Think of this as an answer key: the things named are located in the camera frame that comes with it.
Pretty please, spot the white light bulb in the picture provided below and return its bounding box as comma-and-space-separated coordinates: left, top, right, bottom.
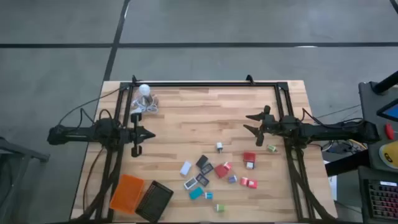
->
138, 83, 152, 97

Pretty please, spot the backlit black keyboard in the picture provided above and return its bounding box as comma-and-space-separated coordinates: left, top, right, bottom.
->
367, 179, 398, 222

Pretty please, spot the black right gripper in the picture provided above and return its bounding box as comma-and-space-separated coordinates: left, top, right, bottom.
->
243, 105, 282, 147

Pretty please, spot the tablet with blue screen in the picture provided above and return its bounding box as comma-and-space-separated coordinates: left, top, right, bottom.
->
376, 98, 398, 122

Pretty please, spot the grey operator cart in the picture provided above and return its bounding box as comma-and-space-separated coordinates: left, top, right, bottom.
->
356, 80, 398, 224

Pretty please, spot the red emergency button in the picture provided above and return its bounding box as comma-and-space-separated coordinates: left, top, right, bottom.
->
384, 123, 395, 140

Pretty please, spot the dark blue windowed box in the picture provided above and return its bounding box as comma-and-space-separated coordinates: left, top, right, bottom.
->
195, 173, 210, 187
200, 162, 215, 175

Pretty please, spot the white lamp cable with switch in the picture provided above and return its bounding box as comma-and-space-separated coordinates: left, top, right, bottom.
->
129, 98, 159, 115

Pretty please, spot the grey metal stand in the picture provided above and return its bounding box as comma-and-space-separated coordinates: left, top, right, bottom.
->
0, 136, 50, 224

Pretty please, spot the black plastic basket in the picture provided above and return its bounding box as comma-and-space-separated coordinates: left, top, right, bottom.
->
134, 179, 174, 223

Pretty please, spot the teal plastic box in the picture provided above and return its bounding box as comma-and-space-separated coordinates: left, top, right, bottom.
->
188, 186, 205, 201

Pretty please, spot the black metal table frame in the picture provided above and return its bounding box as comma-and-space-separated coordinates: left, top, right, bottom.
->
73, 80, 337, 223

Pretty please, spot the black card box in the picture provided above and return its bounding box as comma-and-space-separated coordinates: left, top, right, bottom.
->
195, 154, 210, 169

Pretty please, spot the black round pole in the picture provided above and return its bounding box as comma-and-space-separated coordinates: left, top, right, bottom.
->
372, 70, 398, 95

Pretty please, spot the bundle of floor cables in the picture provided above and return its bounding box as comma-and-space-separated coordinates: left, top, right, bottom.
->
310, 104, 369, 155

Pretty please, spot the white windowed box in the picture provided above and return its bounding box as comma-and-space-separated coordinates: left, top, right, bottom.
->
183, 176, 198, 191

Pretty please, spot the plain white box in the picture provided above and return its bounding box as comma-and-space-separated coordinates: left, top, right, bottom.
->
179, 160, 193, 177

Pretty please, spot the thin black cable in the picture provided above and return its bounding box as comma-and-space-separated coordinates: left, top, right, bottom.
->
57, 88, 122, 125

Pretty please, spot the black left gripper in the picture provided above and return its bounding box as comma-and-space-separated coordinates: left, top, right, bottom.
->
127, 112, 156, 158

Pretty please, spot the wooden lamp base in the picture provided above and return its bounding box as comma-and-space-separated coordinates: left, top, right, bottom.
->
136, 93, 160, 110

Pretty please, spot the white paper sheet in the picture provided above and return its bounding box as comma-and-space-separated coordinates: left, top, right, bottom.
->
328, 175, 338, 202

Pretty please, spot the yellow rounded device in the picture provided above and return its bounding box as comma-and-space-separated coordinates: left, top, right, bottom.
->
378, 139, 398, 170

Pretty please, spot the black metal beam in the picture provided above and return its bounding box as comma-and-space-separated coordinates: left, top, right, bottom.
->
325, 149, 371, 177

